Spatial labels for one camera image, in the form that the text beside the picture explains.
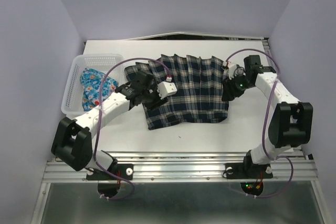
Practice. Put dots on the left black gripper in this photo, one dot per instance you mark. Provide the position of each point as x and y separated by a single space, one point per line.
157 101

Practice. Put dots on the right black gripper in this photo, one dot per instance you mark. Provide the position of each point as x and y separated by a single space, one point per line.
229 91

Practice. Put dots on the navy plaid skirt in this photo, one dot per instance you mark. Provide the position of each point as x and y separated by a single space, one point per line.
199 90

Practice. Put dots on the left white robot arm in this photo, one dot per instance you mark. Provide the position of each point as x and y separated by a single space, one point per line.
73 139

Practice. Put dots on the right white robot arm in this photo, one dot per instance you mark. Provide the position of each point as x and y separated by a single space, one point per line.
288 127

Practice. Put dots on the blue floral skirt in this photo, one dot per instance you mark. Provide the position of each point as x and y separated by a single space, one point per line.
91 80

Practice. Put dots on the white plastic basket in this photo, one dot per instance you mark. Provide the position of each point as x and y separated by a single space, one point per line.
72 98

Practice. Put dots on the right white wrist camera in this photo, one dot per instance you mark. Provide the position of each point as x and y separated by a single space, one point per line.
233 70

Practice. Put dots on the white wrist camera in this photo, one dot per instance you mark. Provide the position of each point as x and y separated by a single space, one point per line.
166 89
233 70

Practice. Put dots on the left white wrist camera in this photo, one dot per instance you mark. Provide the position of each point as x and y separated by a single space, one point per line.
166 89

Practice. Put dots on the aluminium mounting rail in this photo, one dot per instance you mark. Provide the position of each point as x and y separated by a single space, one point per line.
206 167

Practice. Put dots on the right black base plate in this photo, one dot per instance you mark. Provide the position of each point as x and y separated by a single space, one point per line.
241 171

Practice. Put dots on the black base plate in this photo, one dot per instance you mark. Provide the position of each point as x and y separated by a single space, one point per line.
121 170
241 171

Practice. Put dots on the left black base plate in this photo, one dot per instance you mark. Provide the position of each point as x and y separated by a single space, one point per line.
121 170

